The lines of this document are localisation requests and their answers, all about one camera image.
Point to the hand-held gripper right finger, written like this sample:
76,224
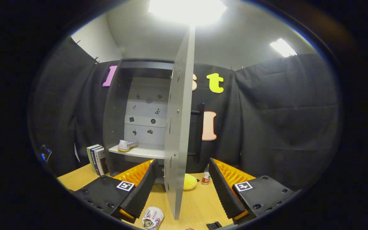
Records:
225,191

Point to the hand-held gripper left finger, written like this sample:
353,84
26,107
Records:
142,191

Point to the white canvas shoe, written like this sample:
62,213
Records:
126,145
153,218

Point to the grey shoe cabinet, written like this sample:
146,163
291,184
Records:
113,127

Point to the grey shoe cabinet door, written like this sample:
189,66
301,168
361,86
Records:
179,127

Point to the small red label bottle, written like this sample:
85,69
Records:
206,178

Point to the yellow sponge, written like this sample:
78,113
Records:
189,182

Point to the white spine book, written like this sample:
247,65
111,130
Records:
101,163

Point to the blue spine book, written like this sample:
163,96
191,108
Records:
95,161

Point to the green white book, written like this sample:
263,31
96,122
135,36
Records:
90,156

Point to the black backdrop cloth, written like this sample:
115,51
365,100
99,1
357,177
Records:
283,121

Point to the dark glossy object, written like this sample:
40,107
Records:
45,154

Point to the small ceiling light panel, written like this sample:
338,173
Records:
283,48

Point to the large ceiling light panel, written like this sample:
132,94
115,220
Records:
187,11

